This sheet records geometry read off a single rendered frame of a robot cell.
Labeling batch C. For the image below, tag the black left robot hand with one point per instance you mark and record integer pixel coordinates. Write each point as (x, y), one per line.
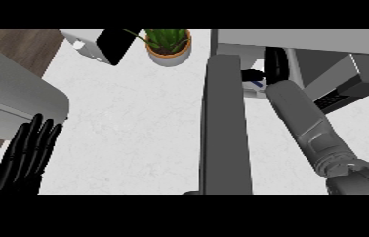
(27, 156)

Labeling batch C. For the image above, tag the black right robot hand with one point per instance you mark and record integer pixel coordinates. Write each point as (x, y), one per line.
(276, 65)

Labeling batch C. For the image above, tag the white milk carton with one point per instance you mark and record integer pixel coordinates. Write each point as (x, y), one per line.
(253, 85)

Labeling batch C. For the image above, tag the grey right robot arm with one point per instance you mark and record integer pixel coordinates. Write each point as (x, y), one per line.
(307, 127)

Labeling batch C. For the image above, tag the grey microwave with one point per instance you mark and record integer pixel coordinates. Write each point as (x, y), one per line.
(331, 62)

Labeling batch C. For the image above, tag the pale grey rounded appliance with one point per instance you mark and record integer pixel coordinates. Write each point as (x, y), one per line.
(27, 94)

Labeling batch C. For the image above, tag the green plant in orange pot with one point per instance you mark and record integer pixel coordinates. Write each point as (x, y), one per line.
(169, 49)

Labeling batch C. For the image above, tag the white appliance with black panel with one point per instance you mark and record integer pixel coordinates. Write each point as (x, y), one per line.
(104, 44)

